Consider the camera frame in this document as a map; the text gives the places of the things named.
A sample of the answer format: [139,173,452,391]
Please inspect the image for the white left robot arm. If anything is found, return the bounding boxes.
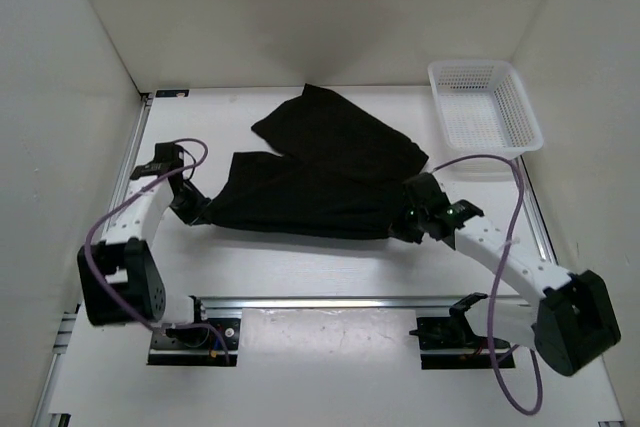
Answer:
[77,138,211,347]

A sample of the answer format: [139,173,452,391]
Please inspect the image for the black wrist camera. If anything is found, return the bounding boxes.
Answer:
[130,142,184,181]
[403,172,450,209]

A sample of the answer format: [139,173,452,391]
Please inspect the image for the white perforated plastic basket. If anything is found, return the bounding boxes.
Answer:
[428,60,544,179]

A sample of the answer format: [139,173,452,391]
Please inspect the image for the aluminium front rail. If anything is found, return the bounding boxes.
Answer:
[199,295,531,312]

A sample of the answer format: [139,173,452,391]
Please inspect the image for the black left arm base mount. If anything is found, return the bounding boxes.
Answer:
[147,310,242,368]

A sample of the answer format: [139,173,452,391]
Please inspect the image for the aluminium right side rail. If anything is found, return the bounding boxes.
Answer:
[509,154,626,427]

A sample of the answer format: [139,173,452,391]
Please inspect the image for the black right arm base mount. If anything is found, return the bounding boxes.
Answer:
[409,293,492,371]

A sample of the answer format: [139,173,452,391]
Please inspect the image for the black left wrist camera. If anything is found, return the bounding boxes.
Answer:
[130,142,184,181]

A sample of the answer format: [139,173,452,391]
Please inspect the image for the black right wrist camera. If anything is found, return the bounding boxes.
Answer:
[403,172,450,209]

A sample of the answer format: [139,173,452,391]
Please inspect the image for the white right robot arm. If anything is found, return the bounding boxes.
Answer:
[393,192,621,377]

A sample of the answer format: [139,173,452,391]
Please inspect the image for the aluminium left side rail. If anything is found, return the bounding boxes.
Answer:
[34,91,154,427]

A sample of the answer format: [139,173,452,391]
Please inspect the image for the black shorts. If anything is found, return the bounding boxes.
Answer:
[206,84,428,240]

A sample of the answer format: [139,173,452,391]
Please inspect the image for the aluminium rail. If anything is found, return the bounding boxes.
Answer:
[34,91,154,427]
[509,154,626,427]
[199,295,531,312]

